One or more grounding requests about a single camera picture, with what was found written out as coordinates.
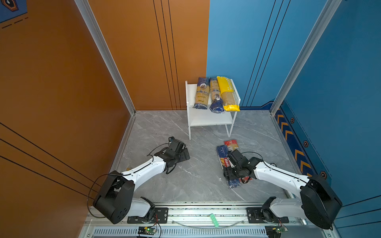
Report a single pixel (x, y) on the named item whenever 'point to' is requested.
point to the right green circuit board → (275, 231)
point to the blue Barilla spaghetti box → (222, 152)
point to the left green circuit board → (147, 230)
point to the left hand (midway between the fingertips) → (182, 153)
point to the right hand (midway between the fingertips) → (228, 173)
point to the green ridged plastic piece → (216, 224)
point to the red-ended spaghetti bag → (232, 145)
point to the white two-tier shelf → (197, 117)
